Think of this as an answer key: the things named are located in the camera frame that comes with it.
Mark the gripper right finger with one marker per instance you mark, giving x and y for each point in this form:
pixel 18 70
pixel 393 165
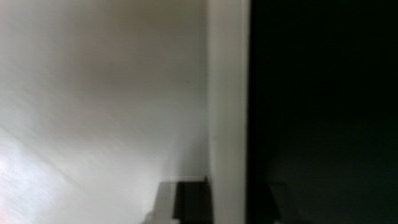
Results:
pixel 281 211

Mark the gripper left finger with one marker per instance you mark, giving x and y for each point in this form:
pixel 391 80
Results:
pixel 183 203

